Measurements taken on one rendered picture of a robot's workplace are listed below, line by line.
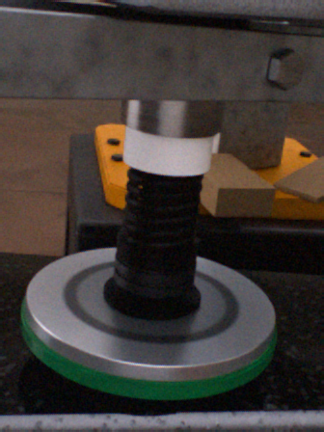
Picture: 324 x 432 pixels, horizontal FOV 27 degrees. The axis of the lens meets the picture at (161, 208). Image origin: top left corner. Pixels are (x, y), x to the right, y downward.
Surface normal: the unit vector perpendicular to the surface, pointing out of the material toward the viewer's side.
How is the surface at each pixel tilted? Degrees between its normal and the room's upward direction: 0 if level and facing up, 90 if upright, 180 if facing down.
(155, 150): 90
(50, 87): 90
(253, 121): 90
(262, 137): 90
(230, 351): 0
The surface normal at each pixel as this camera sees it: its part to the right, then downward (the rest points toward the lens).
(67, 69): 0.54, 0.34
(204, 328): 0.11, -0.93
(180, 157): 0.27, 0.36
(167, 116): -0.11, 0.33
